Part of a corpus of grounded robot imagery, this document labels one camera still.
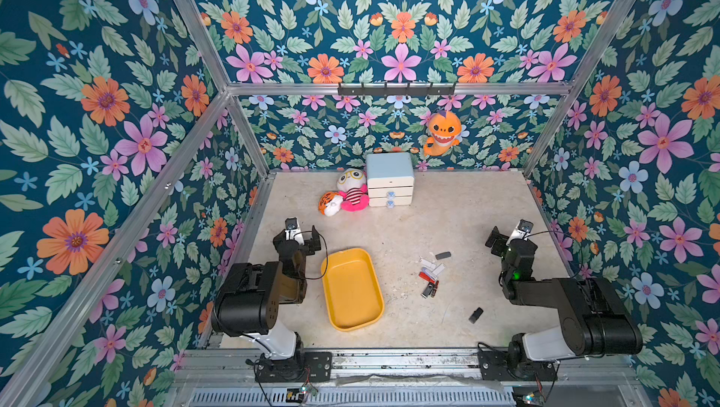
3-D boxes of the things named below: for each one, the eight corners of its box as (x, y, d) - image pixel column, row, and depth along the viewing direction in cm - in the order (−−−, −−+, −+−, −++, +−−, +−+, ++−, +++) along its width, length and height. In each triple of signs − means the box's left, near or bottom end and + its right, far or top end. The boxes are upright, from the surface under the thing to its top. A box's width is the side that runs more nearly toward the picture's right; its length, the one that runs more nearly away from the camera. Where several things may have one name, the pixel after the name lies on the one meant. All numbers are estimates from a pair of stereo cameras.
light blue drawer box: (367, 210, 110) (365, 181, 97) (369, 170, 124) (367, 140, 111) (411, 210, 110) (414, 181, 97) (407, 170, 124) (410, 140, 111)
